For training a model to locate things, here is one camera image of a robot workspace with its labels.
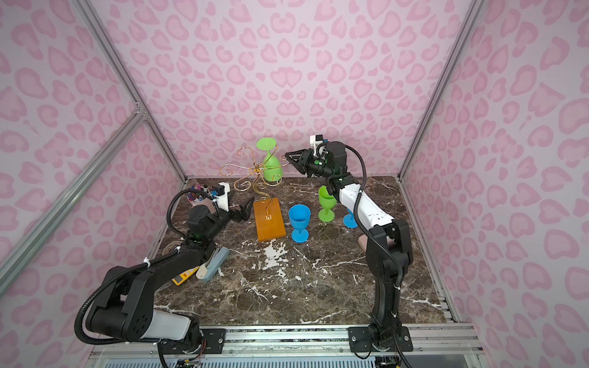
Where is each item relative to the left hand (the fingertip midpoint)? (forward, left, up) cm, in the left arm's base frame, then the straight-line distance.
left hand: (245, 193), depth 83 cm
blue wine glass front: (-2, -19, -12) cm, 23 cm away
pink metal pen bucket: (+7, +25, -12) cm, 29 cm away
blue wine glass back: (+3, -41, -23) cm, 47 cm away
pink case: (-7, -45, -22) cm, 51 cm away
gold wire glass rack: (-4, -2, +10) cm, 11 cm away
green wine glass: (+4, -31, -10) cm, 33 cm away
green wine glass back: (+13, -9, 0) cm, 16 cm away
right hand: (+7, -15, +11) cm, 20 cm away
